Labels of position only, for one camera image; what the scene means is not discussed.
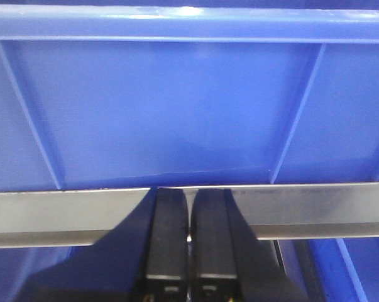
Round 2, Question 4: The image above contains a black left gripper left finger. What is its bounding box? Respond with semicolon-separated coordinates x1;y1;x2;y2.
18;188;189;301

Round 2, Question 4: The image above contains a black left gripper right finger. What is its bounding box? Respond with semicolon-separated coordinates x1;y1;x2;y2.
190;189;302;301

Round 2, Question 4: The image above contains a stainless steel shelf rack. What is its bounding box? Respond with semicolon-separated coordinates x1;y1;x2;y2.
0;181;379;302

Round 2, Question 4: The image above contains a lower blue bin left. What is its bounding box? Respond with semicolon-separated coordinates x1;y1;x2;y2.
0;247;83;301

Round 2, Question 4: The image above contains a lower blue bin right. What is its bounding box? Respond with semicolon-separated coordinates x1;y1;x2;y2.
308;237;379;301

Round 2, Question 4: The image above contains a large blue plastic bin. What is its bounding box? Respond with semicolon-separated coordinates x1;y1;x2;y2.
0;1;379;192

